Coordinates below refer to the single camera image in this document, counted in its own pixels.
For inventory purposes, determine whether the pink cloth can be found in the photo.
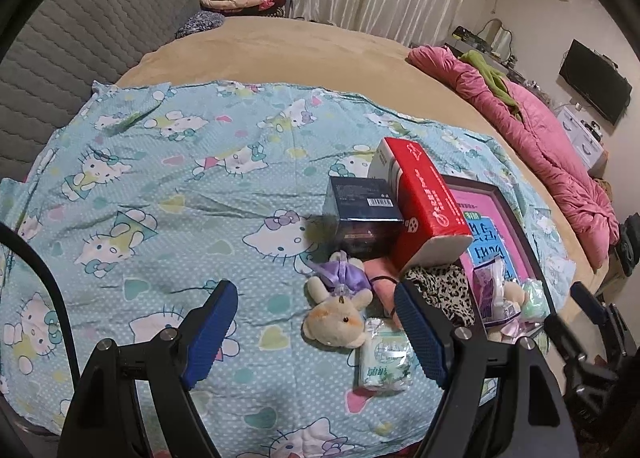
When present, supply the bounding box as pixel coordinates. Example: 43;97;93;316
363;258;408;329

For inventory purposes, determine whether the cluttered dresser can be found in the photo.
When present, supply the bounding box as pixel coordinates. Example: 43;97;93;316
445;26;556;104

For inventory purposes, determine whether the dark speckled cloth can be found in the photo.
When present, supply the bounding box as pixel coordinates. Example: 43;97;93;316
175;11;223;38

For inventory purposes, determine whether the green white tissue packet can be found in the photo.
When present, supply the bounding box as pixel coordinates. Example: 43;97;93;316
357;317;420;393

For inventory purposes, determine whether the plush toy with pink skirt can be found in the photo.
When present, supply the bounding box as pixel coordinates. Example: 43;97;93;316
487;281;526;344

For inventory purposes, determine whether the arched mirror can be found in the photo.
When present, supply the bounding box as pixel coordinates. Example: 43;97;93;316
480;18;516;53

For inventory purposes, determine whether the black television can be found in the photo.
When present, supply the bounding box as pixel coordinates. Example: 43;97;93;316
558;39;633;126

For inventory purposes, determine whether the cartoon cat printed blanket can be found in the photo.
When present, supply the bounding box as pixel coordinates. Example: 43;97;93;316
0;80;576;458

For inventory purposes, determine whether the green garment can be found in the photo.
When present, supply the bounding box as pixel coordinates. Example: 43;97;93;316
459;49;523;121

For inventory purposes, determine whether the black hair tie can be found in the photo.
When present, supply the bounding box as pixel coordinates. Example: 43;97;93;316
370;275;403;319

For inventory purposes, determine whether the red tissue pack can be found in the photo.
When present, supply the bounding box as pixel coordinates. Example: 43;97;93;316
367;137;474;274

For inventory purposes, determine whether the black cable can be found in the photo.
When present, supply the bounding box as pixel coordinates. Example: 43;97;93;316
0;222;81;399

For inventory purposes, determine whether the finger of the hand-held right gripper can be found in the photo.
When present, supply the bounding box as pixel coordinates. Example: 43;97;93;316
570;281;618;334
544;312;608;374

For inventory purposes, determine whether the dark cardboard box tray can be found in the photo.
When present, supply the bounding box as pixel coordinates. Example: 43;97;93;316
440;174;558;339

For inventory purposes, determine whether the black bag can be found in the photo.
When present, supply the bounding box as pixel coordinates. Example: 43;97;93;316
615;212;640;279

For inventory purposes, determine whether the plush toy with purple dress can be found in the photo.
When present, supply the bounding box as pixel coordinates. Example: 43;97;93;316
301;251;375;350

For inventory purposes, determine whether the pink book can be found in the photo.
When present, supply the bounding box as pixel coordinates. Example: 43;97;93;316
450;191;538;284

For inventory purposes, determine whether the tan bed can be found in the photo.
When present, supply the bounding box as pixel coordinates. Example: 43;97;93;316
115;13;616;304

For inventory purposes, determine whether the grey quilted headboard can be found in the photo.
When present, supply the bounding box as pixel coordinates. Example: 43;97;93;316
0;0;206;179

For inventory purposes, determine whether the blue white plastic packet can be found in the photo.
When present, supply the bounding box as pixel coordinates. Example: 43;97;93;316
472;255;521;334

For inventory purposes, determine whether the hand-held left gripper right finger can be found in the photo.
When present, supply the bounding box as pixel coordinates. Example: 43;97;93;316
394;281;566;458

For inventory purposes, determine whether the pink quilt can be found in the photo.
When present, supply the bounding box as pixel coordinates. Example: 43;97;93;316
407;44;621;269

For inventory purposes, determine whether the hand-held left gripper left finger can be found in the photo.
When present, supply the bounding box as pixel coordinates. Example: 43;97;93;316
60;279;240;458

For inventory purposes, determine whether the black box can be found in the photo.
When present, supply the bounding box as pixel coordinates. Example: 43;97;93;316
322;177;405;259

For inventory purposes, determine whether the white drawer cabinet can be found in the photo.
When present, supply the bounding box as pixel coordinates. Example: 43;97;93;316
555;105;608;176

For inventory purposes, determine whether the leopard print cloth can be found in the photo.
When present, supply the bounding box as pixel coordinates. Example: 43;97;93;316
404;265;476;329

